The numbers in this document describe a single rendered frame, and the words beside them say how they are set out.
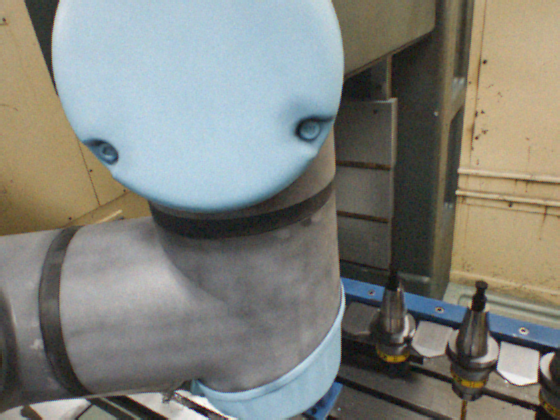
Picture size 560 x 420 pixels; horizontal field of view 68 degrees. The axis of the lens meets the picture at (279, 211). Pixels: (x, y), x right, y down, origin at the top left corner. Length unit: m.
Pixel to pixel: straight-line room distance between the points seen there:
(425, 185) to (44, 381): 1.10
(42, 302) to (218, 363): 0.07
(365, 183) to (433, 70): 0.34
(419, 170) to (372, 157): 0.13
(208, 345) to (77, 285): 0.05
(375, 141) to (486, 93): 0.45
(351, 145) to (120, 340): 1.05
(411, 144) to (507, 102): 0.40
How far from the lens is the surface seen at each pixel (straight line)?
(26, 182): 1.78
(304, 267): 0.15
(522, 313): 1.75
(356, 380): 1.02
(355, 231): 1.30
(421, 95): 1.13
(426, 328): 0.68
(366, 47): 0.66
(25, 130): 1.77
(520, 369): 0.65
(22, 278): 0.19
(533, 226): 1.62
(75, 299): 0.18
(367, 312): 0.70
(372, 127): 1.14
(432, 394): 1.01
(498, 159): 1.53
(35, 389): 0.20
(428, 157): 1.17
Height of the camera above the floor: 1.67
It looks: 27 degrees down
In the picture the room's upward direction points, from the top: 7 degrees counter-clockwise
